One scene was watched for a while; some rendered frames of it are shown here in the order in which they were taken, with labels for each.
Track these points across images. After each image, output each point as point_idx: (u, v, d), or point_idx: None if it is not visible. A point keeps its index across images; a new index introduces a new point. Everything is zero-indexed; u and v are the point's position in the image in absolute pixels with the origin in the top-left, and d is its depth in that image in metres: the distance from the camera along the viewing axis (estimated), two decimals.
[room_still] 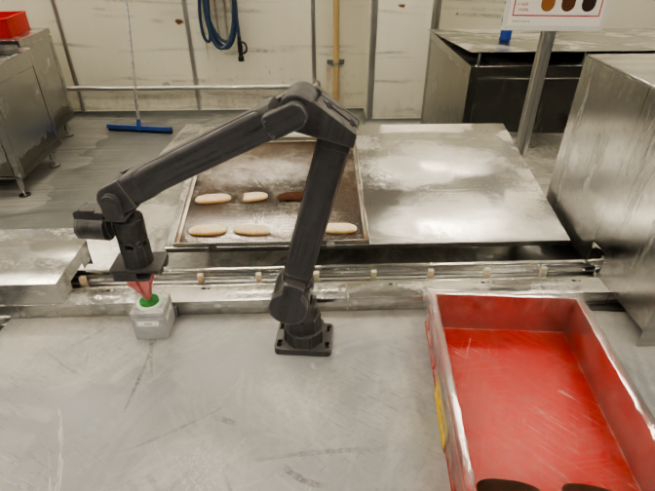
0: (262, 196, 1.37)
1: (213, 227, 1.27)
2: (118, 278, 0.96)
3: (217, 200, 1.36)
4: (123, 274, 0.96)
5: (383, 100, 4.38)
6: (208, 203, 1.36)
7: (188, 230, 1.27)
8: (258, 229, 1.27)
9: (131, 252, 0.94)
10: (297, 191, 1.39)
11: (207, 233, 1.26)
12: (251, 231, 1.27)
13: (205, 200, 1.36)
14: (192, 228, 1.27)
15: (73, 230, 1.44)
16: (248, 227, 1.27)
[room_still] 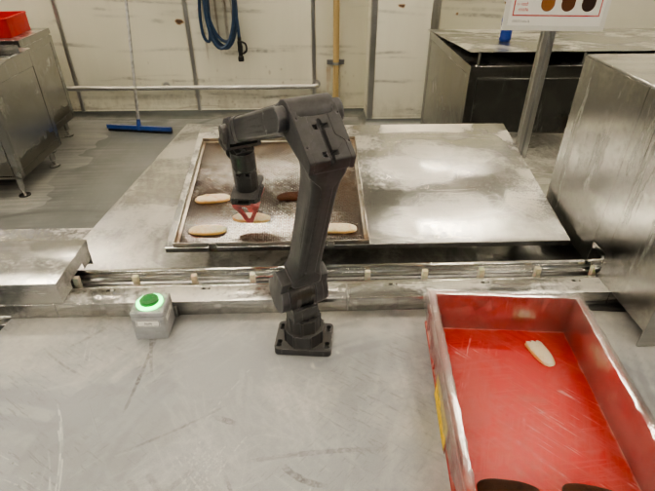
0: (544, 359, 0.99)
1: (213, 227, 1.27)
2: None
3: (217, 200, 1.36)
4: (234, 187, 1.19)
5: (383, 100, 4.38)
6: (208, 203, 1.36)
7: (188, 230, 1.27)
8: (258, 217, 1.24)
9: (233, 172, 1.16)
10: (297, 191, 1.39)
11: (207, 233, 1.26)
12: None
13: (205, 200, 1.36)
14: (192, 228, 1.27)
15: (73, 230, 1.44)
16: (248, 215, 1.25)
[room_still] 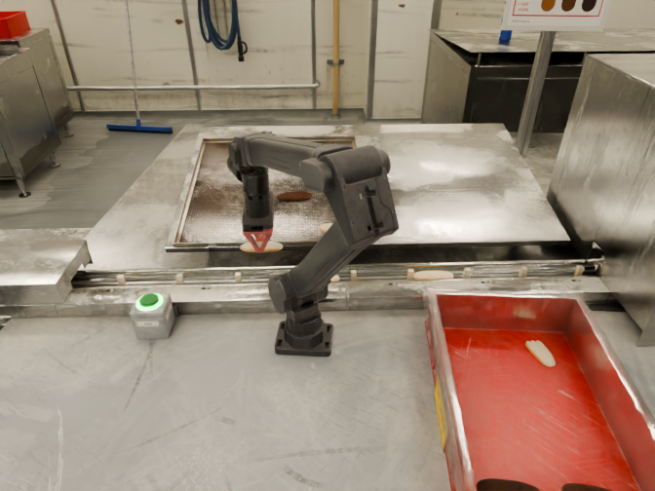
0: (545, 359, 0.99)
1: None
2: None
3: (267, 248, 1.13)
4: (243, 212, 1.09)
5: (383, 100, 4.38)
6: (255, 251, 1.13)
7: None
8: (443, 275, 1.18)
9: (243, 196, 1.06)
10: (297, 191, 1.39)
11: None
12: (436, 277, 1.18)
13: (252, 247, 1.13)
14: None
15: (73, 230, 1.44)
16: (430, 273, 1.19)
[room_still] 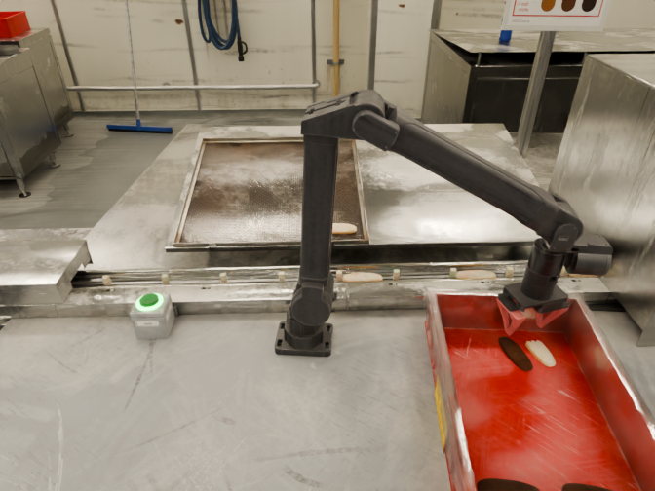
0: (545, 359, 0.99)
1: (482, 272, 1.19)
2: (546, 308, 0.90)
3: (368, 280, 1.17)
4: (553, 303, 0.90)
5: None
6: None
7: (455, 275, 1.19)
8: None
9: (553, 283, 0.88)
10: (524, 353, 1.01)
11: (478, 278, 1.18)
12: (592, 274, 1.19)
13: (354, 279, 1.17)
14: (459, 273, 1.19)
15: (73, 230, 1.44)
16: None
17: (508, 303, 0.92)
